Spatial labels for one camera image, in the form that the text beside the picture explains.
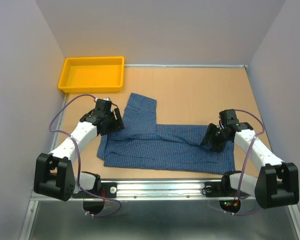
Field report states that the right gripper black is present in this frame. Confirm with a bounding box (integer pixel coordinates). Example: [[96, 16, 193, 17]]
[[198, 122, 230, 152]]

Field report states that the blue plaid long sleeve shirt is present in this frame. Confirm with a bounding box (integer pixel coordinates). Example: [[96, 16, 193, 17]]
[[97, 93, 235, 175]]

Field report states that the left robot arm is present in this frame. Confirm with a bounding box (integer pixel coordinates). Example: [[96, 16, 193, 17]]
[[33, 98, 124, 201]]

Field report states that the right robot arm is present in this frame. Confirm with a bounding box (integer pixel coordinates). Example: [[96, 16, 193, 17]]
[[200, 109, 300, 214]]

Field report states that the yellow plastic bin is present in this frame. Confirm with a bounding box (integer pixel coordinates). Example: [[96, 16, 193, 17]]
[[57, 56, 125, 94]]

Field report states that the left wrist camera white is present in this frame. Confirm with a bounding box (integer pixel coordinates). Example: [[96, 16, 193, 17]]
[[94, 97, 112, 103]]

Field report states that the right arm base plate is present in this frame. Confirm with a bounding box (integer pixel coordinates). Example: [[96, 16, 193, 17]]
[[201, 181, 238, 198]]

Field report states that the aluminium mounting rail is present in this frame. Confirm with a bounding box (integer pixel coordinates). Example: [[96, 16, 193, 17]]
[[29, 177, 300, 201]]

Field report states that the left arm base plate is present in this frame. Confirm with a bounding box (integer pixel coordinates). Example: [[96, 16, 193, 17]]
[[72, 181, 118, 199]]

